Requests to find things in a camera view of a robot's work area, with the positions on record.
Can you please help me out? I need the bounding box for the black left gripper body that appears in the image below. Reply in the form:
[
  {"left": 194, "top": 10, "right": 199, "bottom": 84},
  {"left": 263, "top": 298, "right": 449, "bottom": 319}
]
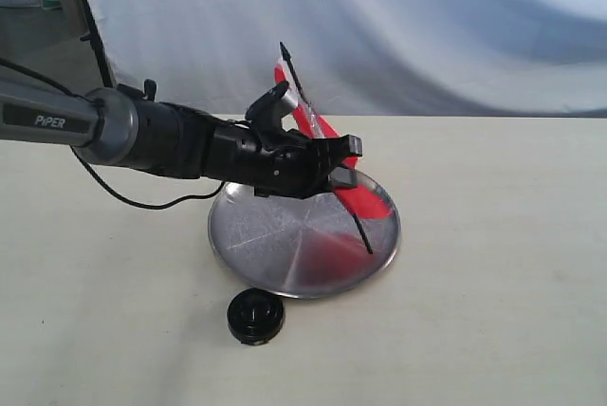
[{"left": 200, "top": 114, "right": 332, "bottom": 198}]

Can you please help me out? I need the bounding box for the red and black spatula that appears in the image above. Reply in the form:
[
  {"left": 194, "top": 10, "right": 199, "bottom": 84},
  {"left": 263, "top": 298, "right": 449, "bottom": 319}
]
[{"left": 274, "top": 42, "right": 391, "bottom": 254}]

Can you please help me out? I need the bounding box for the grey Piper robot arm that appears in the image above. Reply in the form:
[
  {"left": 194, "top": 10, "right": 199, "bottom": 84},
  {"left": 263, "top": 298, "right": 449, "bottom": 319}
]
[{"left": 1, "top": 81, "right": 362, "bottom": 199}]

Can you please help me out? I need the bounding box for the small black round lid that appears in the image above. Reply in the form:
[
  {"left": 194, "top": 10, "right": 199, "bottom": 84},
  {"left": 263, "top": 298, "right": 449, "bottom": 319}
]
[{"left": 227, "top": 288, "right": 285, "bottom": 346}]

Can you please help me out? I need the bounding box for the round steel plate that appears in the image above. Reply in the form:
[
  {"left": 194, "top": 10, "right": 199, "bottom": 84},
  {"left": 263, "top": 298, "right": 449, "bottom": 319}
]
[{"left": 208, "top": 174, "right": 401, "bottom": 299}]

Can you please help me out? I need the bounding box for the white backdrop cloth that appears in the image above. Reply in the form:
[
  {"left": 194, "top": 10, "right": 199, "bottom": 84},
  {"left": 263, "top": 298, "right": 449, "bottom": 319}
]
[{"left": 87, "top": 0, "right": 606, "bottom": 116}]

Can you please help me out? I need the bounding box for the black backdrop stand pole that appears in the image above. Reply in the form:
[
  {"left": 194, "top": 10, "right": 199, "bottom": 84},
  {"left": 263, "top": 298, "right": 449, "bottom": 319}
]
[{"left": 80, "top": 0, "right": 115, "bottom": 87}]

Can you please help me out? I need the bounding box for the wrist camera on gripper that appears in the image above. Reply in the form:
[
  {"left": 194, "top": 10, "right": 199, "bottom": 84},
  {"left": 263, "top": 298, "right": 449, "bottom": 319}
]
[{"left": 245, "top": 80, "right": 299, "bottom": 151}]

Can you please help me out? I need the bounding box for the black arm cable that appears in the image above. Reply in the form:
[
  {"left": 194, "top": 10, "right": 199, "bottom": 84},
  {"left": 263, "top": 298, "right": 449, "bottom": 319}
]
[{"left": 0, "top": 57, "right": 224, "bottom": 211}]

